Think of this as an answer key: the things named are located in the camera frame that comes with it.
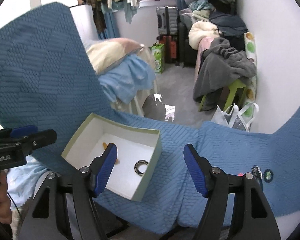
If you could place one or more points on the black slipper on floor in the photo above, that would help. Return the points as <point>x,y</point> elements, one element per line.
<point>155,108</point>

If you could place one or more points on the light blue bedsheet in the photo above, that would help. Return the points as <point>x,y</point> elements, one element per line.
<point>123,81</point>

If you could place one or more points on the dark navy clothing pile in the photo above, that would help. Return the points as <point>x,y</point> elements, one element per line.
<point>228,24</point>

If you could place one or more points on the green plastic stool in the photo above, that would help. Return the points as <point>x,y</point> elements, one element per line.
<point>233,93</point>

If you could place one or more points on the cream fluffy blanket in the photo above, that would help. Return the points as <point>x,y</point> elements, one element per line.
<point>200,30</point>

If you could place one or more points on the grey hard suitcase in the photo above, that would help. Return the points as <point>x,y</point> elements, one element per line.
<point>167,20</point>

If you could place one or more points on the green cardboard box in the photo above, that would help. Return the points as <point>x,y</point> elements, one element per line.
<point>122,158</point>

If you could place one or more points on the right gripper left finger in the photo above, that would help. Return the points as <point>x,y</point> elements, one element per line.
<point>64,203</point>

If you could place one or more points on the blue quilted left cushion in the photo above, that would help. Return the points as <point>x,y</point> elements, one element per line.
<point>47,80</point>

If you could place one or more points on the red suitcase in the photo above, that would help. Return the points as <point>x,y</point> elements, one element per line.
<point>170,45</point>

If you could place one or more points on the person left hand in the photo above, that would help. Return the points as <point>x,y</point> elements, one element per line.
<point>5,202</point>

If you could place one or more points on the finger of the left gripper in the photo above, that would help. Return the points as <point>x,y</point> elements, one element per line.
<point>28,137</point>

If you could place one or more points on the blue quilted cushion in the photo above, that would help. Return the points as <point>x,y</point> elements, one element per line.
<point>47,80</point>
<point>236,152</point>

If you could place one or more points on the cream pink pillow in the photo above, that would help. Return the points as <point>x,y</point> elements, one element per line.
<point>108,53</point>

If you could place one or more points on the blue quilted right cushion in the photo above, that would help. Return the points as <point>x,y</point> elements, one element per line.
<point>236,152</point>

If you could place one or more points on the grey blanket on stool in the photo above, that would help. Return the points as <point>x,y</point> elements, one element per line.
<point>221,65</point>

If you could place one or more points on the green patterned shopping bag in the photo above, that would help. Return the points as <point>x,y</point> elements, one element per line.
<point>158,52</point>

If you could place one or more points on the white tote bag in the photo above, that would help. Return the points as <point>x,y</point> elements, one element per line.
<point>232,117</point>

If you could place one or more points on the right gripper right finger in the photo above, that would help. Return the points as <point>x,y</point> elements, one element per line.
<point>238,197</point>

